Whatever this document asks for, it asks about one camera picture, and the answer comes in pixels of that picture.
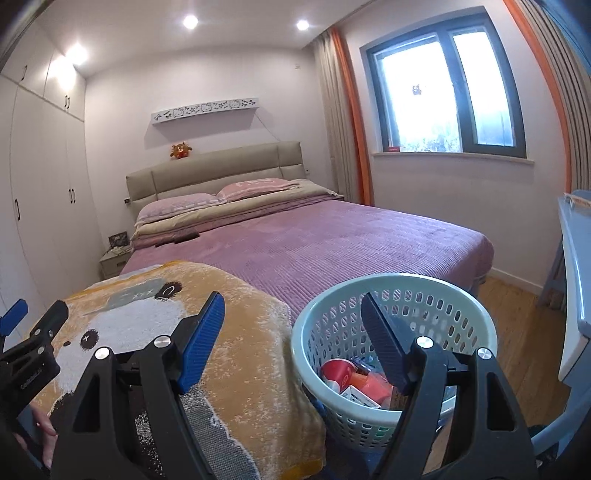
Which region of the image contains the white bedside table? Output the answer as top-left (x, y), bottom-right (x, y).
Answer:
top-left (99, 246), bottom-right (133, 280)

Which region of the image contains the beige orange curtain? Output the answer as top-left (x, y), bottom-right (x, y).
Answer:
top-left (311, 27), bottom-right (374, 206)

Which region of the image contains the beige folded blanket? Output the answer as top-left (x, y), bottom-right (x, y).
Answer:
top-left (131, 179), bottom-right (342, 249)

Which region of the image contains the blue white milk carton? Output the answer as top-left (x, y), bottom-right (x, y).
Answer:
top-left (349, 356), bottom-right (383, 375)

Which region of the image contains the person's left hand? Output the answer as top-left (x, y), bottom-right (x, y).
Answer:
top-left (13, 403), bottom-right (58, 470)

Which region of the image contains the yellow bear plush blanket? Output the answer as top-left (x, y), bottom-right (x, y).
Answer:
top-left (36, 261), bottom-right (325, 479)

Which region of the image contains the photo frame on nightstand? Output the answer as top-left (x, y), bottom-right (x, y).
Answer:
top-left (108, 231), bottom-right (130, 249)

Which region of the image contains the bed with purple cover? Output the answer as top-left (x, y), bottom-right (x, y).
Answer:
top-left (123, 199), bottom-right (494, 314)

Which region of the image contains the orange soymilk paper cup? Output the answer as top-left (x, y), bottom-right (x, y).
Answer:
top-left (342, 373), bottom-right (394, 409)

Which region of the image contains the orange plush toy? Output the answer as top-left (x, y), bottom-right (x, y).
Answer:
top-left (170, 142), bottom-right (192, 159)

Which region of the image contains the dark framed window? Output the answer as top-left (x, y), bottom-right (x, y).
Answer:
top-left (365, 6), bottom-right (527, 159)

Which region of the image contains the white decorative wall shelf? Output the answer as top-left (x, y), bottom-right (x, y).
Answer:
top-left (151, 97), bottom-right (259, 125)

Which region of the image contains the pink pillow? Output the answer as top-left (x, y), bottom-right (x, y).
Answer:
top-left (216, 178), bottom-right (298, 202)
top-left (136, 193), bottom-right (224, 225)

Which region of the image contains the light green plastic basket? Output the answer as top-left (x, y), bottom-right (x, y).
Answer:
top-left (291, 273), bottom-right (498, 453)

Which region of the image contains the beige padded headboard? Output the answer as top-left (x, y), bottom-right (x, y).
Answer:
top-left (126, 141), bottom-right (307, 216)

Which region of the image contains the left pink pillow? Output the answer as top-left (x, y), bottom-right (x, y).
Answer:
top-left (136, 193), bottom-right (224, 225)

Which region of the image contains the right pink pillow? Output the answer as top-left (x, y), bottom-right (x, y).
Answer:
top-left (216, 178), bottom-right (298, 202)

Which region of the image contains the right side striped curtain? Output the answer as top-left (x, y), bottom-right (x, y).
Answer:
top-left (504, 0), bottom-right (590, 192)

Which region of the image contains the white wardrobe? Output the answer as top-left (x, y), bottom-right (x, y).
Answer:
top-left (1, 24), bottom-right (102, 346)

